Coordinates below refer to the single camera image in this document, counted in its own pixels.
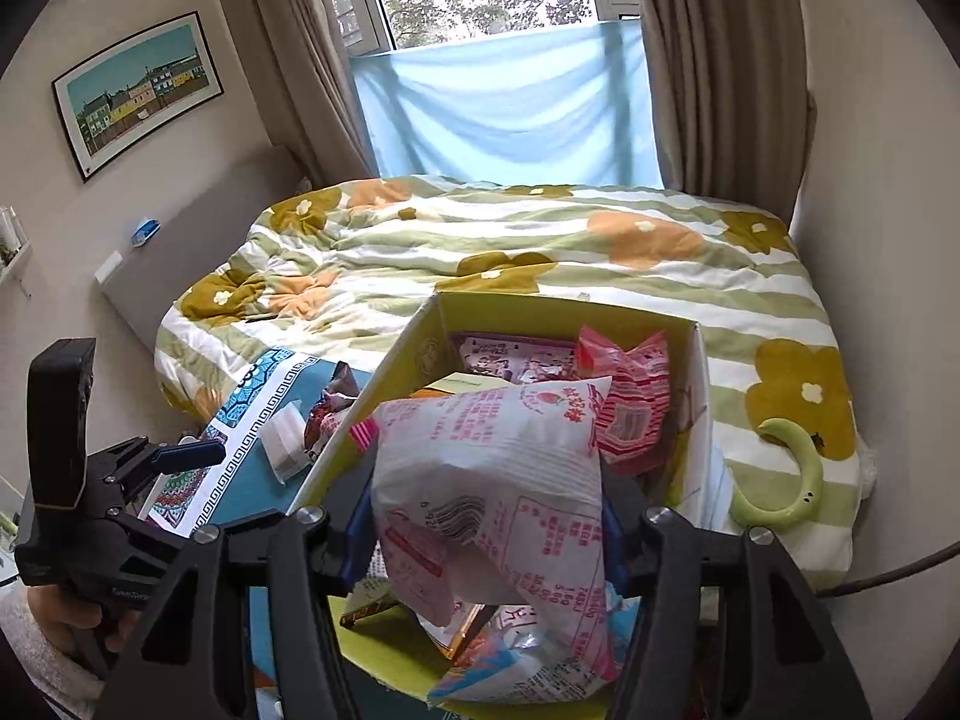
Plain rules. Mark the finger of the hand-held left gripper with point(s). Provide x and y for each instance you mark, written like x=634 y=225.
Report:
x=191 y=454

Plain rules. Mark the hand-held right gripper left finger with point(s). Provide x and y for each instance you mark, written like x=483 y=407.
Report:
x=361 y=540

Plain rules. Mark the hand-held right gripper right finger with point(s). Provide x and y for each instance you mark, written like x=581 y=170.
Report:
x=615 y=547

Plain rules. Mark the white snack bag pink print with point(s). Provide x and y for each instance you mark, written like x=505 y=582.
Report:
x=495 y=480

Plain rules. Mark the yellow-green cardboard box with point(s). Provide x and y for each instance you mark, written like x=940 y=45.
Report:
x=420 y=345

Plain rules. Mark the person's left forearm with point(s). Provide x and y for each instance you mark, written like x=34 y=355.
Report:
x=34 y=652

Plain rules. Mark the person's left hand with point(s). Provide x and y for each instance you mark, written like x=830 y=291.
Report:
x=75 y=613

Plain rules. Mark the clear white packet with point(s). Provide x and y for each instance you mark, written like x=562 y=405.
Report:
x=285 y=446

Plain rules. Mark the brown red snack packet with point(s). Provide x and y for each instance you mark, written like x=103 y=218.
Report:
x=330 y=412

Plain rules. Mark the red pink snack packet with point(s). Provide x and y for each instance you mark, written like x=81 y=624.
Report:
x=630 y=405

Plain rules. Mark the blue pink snack packet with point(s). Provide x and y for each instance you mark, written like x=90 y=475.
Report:
x=517 y=679

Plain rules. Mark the green curved neck fan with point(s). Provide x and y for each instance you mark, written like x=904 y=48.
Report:
x=806 y=480

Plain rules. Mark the grey headboard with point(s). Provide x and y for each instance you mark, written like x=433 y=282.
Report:
x=202 y=240

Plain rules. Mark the pink white snack packet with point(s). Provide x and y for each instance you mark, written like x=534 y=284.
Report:
x=517 y=356

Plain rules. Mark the small blue white object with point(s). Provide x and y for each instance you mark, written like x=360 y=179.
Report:
x=146 y=232

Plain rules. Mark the floral striped blanket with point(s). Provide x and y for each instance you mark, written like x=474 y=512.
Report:
x=600 y=262

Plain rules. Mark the framed houses picture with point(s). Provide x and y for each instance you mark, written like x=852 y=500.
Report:
x=139 y=90

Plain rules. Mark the beige curtain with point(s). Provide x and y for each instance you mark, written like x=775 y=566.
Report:
x=712 y=67
x=307 y=52

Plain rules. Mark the light blue window cloth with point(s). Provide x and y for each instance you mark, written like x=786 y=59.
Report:
x=510 y=105

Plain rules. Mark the wall shelf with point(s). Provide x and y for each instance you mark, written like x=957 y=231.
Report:
x=11 y=255

